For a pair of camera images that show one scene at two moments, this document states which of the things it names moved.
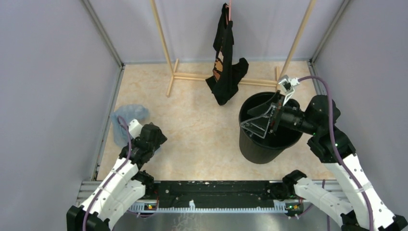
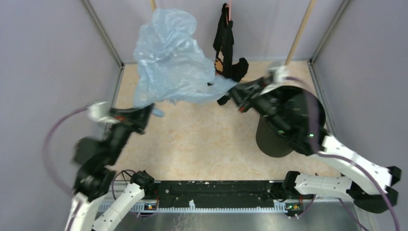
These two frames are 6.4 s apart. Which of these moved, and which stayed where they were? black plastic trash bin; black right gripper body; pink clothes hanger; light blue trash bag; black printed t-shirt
Moved: black plastic trash bin; black right gripper body; light blue trash bag
Stayed: black printed t-shirt; pink clothes hanger
